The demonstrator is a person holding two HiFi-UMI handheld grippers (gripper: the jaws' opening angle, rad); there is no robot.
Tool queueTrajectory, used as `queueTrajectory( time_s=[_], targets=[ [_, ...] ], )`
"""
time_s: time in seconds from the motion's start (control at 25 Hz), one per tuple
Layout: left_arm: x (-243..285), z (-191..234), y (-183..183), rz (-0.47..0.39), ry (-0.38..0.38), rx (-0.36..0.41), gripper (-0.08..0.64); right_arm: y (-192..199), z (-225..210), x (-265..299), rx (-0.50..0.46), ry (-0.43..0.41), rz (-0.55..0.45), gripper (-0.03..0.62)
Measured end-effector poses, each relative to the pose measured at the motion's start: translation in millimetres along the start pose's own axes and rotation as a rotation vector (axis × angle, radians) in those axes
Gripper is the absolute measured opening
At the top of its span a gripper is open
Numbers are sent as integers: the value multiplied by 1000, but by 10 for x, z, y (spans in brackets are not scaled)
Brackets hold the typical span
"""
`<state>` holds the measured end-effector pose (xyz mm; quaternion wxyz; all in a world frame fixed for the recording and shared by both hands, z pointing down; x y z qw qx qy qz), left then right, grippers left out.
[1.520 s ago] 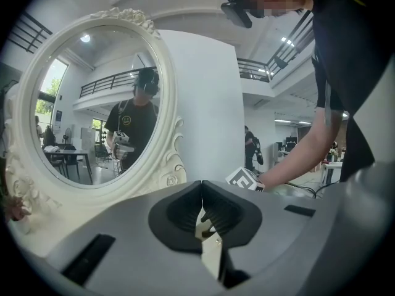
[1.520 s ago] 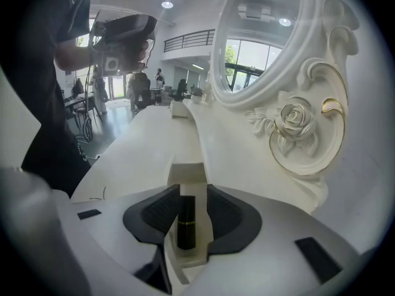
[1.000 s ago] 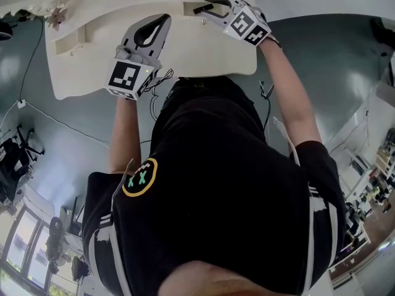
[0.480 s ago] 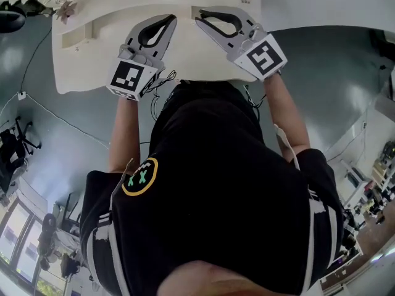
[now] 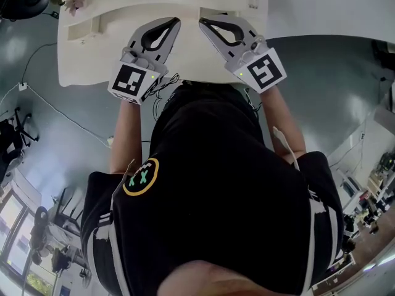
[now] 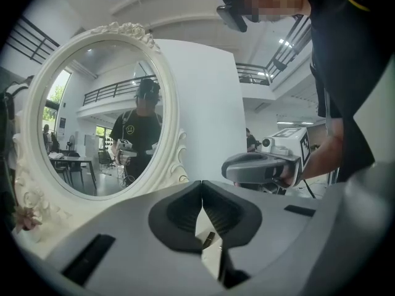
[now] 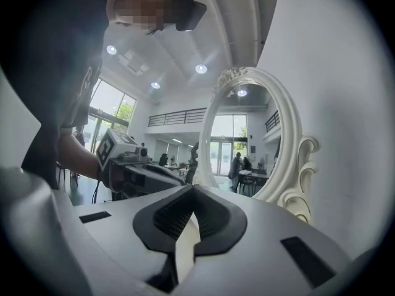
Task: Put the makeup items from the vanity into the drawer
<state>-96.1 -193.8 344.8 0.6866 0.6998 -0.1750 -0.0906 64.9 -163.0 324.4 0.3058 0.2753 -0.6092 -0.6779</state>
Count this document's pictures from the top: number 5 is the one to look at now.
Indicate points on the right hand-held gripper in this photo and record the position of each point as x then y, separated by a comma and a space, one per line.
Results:
265, 69

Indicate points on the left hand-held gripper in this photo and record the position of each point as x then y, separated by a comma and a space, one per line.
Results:
129, 79

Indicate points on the white ornate table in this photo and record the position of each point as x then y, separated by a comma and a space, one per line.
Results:
191, 57

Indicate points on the person's left forearm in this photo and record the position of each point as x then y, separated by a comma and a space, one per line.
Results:
125, 137

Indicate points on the person's right forearm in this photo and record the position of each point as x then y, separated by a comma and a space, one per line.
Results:
284, 119

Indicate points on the pink flower in white pot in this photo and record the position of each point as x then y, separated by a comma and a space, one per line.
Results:
74, 2

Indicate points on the black round stool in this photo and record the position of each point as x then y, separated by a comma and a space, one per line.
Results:
27, 3

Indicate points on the white floor socket box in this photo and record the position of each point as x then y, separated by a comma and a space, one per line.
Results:
22, 86

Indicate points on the person's black t-shirt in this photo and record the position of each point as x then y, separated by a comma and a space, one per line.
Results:
216, 196

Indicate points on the black office chair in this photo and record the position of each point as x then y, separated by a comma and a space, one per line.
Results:
12, 140

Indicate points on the person's chin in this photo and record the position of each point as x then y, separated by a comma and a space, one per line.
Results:
231, 281

